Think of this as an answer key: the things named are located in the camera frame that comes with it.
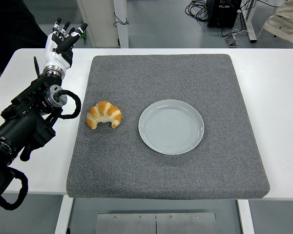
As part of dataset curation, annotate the white desk leg with foot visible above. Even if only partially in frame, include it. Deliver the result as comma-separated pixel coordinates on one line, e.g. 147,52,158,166
239,0,257,43

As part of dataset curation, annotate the grey felt mat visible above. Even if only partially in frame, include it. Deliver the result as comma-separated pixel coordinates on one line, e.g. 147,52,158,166
65,54,271,200

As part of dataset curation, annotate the grey metal plate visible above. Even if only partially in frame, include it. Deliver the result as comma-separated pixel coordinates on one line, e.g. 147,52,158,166
96,212,218,234

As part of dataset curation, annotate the small grey metal stand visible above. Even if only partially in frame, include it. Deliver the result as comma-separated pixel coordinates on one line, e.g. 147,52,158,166
225,33,239,47

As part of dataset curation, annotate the black cable bundle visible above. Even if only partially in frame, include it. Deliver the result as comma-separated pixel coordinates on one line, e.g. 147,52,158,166
184,0,209,23

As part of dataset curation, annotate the white table leg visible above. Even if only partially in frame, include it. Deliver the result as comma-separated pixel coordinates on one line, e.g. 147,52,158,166
237,199,255,234
54,195,74,234

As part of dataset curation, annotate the white and black hand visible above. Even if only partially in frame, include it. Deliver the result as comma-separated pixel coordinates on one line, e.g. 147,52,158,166
43,17,88,71

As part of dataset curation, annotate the black computer case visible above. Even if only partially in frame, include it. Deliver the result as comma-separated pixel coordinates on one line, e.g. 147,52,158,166
207,0,242,28

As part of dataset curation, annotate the thin black cable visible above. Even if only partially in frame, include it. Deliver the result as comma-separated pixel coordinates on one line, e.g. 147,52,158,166
113,12,130,27

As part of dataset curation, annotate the round grey plate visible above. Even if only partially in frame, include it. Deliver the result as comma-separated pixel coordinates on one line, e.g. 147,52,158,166
138,99,205,156

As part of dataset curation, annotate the golden croissant bread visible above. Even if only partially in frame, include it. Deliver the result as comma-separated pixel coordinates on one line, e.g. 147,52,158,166
86,100,123,130

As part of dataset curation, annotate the person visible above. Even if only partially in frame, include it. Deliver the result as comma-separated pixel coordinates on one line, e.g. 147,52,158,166
0,0,49,74

